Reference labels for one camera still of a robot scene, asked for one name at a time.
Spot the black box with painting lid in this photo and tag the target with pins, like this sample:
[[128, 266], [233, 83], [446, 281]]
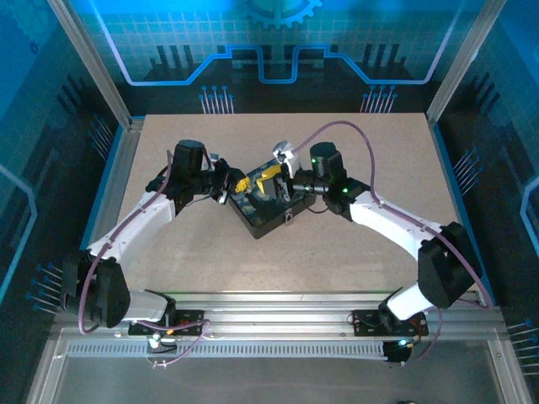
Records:
[[248, 208]]

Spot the small silver padlock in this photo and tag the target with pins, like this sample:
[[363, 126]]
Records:
[[289, 217]]

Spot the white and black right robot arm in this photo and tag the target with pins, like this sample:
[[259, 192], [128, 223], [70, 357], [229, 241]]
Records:
[[387, 219]]

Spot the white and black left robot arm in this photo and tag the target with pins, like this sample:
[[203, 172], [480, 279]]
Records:
[[139, 219]]

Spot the black electronics module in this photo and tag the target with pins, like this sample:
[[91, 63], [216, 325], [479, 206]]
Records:
[[396, 353]]

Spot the short aluminium side rail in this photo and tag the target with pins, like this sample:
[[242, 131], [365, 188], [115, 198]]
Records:
[[113, 185]]

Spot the long aluminium frame rail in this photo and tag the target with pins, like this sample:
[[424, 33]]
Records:
[[273, 311]]

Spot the aluminium frame post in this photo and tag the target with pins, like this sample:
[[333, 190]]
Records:
[[92, 67], [463, 67]]

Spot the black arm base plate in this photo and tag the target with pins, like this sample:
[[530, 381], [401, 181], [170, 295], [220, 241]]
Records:
[[189, 322], [366, 324]]

